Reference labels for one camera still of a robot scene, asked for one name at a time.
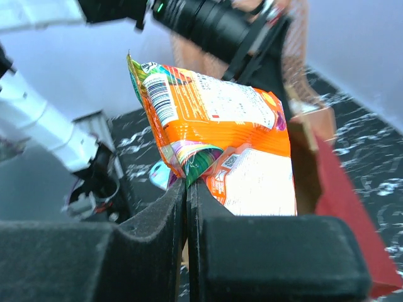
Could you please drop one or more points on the blue white packaged item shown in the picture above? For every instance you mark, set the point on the blue white packaged item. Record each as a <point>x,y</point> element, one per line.
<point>159,175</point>

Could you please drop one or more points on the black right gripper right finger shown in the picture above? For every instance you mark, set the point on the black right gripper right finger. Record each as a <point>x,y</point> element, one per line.
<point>270,258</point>

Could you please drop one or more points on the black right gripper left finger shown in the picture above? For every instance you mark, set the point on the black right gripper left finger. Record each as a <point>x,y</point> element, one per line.
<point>138,260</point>

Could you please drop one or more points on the red brown paper bag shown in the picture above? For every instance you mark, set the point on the red brown paper bag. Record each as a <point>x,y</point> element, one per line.
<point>323,188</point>

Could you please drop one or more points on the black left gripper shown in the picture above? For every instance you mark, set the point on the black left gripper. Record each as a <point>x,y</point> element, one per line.
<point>252,42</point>

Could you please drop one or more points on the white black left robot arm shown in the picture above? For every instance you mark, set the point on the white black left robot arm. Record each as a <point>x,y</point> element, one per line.
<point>82,154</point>

